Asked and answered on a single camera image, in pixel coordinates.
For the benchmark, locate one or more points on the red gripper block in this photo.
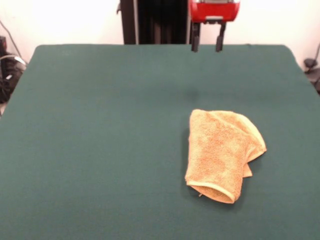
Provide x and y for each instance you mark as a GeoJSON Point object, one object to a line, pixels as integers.
{"type": "Point", "coordinates": [215, 11]}

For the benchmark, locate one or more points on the tan terry towel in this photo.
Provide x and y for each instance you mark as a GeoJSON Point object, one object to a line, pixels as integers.
{"type": "Point", "coordinates": [217, 150]}

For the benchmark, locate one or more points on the dark green table cloth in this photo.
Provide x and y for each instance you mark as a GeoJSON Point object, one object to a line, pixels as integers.
{"type": "Point", "coordinates": [100, 150]}

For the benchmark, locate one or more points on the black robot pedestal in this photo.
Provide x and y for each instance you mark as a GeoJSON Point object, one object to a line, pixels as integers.
{"type": "Point", "coordinates": [160, 22]}

